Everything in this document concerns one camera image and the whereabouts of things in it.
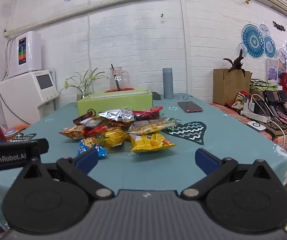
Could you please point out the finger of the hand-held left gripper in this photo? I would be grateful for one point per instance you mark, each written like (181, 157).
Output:
(43, 146)

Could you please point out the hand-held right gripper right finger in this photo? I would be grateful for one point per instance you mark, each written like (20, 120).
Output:
(207, 160)

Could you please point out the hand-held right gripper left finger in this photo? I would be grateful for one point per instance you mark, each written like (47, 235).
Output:
(87, 160)

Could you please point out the blue snack packet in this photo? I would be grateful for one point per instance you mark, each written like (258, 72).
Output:
(89, 142)

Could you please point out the red broad bean packet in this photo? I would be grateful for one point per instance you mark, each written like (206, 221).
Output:
(73, 132)

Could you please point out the small red snack packet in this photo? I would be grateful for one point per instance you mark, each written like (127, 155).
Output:
(96, 130)

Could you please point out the yellow snack packet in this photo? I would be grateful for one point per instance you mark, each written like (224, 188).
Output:
(113, 137)
(151, 142)

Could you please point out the white printed snack packet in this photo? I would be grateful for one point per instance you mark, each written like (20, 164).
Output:
(92, 122)

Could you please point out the silver snack packet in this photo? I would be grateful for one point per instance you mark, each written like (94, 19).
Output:
(118, 115)

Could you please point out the green cardboard box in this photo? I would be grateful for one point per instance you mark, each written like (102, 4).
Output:
(113, 102)

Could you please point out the white water dispenser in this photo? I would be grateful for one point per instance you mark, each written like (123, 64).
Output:
(23, 97)

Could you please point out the smartphone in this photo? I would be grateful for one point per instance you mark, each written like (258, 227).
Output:
(189, 106)

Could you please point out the white charging pad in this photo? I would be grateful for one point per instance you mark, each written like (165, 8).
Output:
(257, 126)

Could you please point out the white power strip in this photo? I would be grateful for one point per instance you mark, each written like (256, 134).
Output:
(256, 116)

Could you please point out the glass vase with flowers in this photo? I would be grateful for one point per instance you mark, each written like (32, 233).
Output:
(83, 93)

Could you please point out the stuffed toy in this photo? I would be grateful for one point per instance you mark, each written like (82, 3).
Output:
(241, 101)

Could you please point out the brown cardboard box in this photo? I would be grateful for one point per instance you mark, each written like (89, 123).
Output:
(224, 87)

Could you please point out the red plastic basin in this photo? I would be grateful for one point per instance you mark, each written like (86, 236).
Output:
(127, 89)

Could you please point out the small black box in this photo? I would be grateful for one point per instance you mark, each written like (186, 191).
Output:
(156, 96)

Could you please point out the grey cylinder bottle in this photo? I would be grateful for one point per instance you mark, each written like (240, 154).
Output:
(168, 83)

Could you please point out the black charging device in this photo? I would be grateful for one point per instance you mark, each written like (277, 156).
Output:
(269, 98)
(283, 97)

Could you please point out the glass pitcher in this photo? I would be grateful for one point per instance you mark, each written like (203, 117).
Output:
(122, 80)

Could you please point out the green storage box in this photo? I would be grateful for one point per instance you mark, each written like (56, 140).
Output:
(262, 89)

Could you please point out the dark purple plant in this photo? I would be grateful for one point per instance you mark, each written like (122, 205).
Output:
(237, 62)

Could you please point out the red thermos jug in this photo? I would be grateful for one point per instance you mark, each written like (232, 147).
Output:
(286, 85)

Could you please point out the large blue paper fan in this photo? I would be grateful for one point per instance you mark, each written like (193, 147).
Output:
(252, 41)

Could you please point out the small blue paper fan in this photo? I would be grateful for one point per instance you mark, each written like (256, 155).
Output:
(269, 46)

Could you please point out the white wall water purifier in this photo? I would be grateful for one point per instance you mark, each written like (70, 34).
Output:
(33, 55)

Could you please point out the wall photo print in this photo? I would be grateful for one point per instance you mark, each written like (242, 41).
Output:
(273, 70)

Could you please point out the black wall sign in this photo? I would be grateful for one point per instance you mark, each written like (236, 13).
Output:
(279, 26)

